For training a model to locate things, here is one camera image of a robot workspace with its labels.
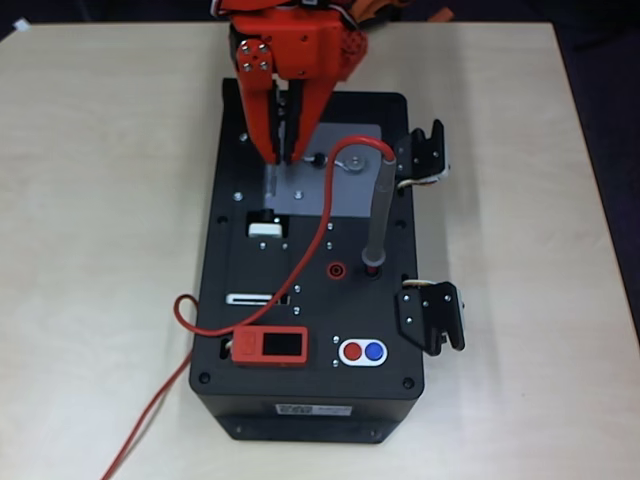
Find red cable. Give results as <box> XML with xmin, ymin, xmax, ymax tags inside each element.
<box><xmin>102</xmin><ymin>135</ymin><xmax>396</xmax><ymax>480</ymax></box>

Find grey test probe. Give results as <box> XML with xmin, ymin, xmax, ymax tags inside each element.
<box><xmin>360</xmin><ymin>149</ymin><xmax>399</xmax><ymax>267</ymax></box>

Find black task board box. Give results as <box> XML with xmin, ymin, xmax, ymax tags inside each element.
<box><xmin>188</xmin><ymin>77</ymin><xmax>426</xmax><ymax>444</ymax></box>

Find red display module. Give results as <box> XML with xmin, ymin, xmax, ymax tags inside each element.
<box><xmin>230</xmin><ymin>324</ymin><xmax>310</xmax><ymax>369</ymax></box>

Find white slider knob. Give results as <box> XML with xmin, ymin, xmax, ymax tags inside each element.
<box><xmin>247</xmin><ymin>222</ymin><xmax>284</xmax><ymax>239</ymax></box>

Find slot slider with black knob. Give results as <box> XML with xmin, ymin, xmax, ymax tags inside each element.
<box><xmin>224</xmin><ymin>292</ymin><xmax>291</xmax><ymax>307</ymax></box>

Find red and blue buttons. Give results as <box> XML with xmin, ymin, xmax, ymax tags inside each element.
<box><xmin>338</xmin><ymin>337</ymin><xmax>389</xmax><ymax>366</ymax></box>

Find grey hinged door panel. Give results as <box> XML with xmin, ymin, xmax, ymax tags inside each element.
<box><xmin>263</xmin><ymin>122</ymin><xmax>384</xmax><ymax>219</ymax></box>

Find black cable post bracket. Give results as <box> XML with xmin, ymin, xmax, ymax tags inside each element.
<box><xmin>393</xmin><ymin>118</ymin><xmax>454</xmax><ymax>190</ymax></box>
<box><xmin>394</xmin><ymin>279</ymin><xmax>467</xmax><ymax>357</ymax></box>

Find white label sticker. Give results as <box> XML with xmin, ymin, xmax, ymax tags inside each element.
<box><xmin>276</xmin><ymin>403</ymin><xmax>354</xmax><ymax>417</ymax></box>

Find black corner block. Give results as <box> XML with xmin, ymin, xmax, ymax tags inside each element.
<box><xmin>222</xmin><ymin>77</ymin><xmax>245</xmax><ymax>119</ymax></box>

